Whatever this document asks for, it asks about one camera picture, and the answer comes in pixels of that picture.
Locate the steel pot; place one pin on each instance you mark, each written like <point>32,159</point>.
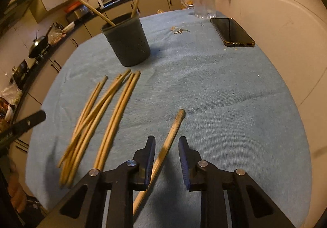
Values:
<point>19,73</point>

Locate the black utensil holder cup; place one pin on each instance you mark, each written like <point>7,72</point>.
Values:
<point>127,39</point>

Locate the black wok with lid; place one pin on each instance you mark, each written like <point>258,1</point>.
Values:
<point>39,45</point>

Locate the small keys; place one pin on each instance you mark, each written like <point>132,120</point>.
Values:
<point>176,30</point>

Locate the left hand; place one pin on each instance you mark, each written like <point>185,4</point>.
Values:
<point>15,190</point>

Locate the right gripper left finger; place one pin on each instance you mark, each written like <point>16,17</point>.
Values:
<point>107,193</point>

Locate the white bowl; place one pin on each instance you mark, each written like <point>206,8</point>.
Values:
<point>68,28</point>

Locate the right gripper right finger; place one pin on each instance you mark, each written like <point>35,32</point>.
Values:
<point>228,199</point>

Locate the black smartphone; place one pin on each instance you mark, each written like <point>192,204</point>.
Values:
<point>231,33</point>

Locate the blue towel table cloth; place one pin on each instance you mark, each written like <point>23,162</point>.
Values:
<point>233,105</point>

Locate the red basin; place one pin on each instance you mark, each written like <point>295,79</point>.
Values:
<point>72,6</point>

